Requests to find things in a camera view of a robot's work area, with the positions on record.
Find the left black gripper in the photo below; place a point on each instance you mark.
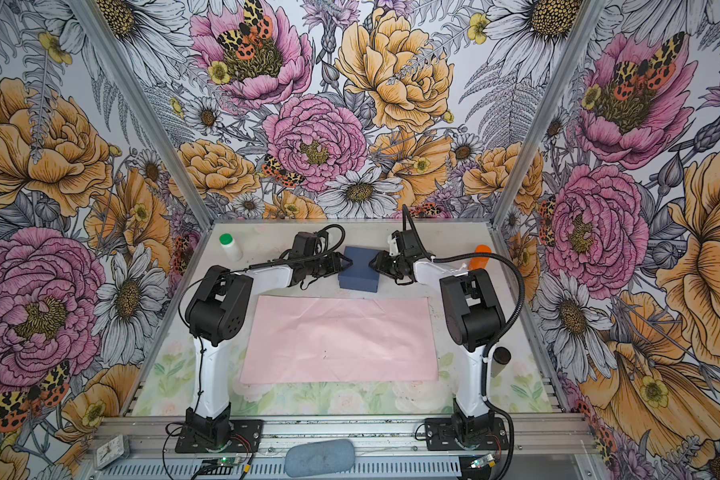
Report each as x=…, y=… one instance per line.
x=336, y=265

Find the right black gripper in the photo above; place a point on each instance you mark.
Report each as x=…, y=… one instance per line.
x=380, y=265

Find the dark blue gift box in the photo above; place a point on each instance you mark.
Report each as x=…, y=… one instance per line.
x=360, y=276

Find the pink wrapping paper sheet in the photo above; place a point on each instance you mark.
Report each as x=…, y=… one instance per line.
x=311, y=340

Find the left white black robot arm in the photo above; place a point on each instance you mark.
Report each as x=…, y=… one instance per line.
x=216, y=314

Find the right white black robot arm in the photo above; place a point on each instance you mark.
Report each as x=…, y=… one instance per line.
x=474, y=319

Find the orange bottle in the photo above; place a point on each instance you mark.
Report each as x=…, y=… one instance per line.
x=480, y=262

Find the white bottle green cap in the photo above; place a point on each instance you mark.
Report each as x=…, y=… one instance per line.
x=230, y=247

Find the black cylinder roll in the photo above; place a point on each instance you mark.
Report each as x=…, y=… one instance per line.
x=500, y=358

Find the grey foam pad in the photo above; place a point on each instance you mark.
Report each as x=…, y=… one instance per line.
x=320, y=458

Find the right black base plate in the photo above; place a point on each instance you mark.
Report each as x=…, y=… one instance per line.
x=438, y=433

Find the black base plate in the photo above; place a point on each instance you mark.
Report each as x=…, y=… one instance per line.
x=438, y=433
x=240, y=436

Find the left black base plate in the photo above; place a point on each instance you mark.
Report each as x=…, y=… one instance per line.
x=240, y=436

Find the aluminium front rail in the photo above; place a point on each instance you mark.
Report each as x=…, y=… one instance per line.
x=533, y=434

